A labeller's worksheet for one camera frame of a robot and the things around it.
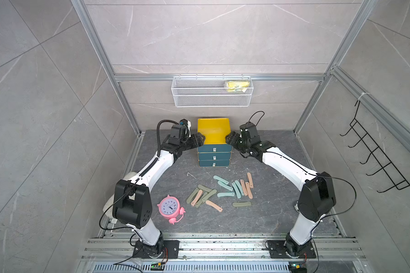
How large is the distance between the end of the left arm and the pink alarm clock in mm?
299

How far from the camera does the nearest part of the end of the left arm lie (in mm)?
673

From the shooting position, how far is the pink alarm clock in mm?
829
